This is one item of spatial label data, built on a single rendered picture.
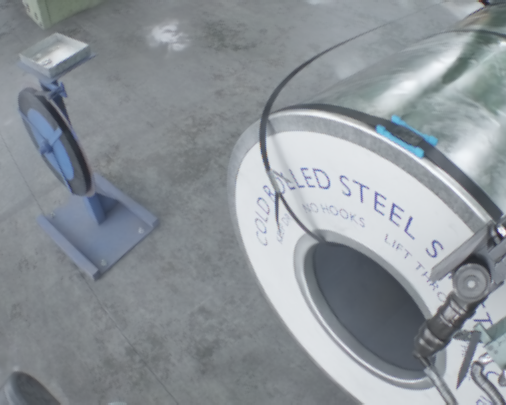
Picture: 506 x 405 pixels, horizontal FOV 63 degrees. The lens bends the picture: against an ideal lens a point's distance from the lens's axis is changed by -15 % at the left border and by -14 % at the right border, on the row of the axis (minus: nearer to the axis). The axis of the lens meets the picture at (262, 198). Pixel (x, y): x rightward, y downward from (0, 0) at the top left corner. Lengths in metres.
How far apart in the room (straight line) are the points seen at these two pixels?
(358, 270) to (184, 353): 0.92
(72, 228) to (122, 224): 0.31
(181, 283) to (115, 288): 0.34
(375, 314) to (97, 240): 1.58
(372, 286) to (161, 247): 1.23
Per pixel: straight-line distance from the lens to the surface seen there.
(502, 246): 0.65
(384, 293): 1.65
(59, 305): 2.46
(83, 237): 2.66
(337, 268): 1.54
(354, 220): 1.08
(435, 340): 0.78
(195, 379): 2.08
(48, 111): 2.03
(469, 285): 0.69
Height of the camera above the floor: 1.91
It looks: 47 degrees down
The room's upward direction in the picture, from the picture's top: 3 degrees counter-clockwise
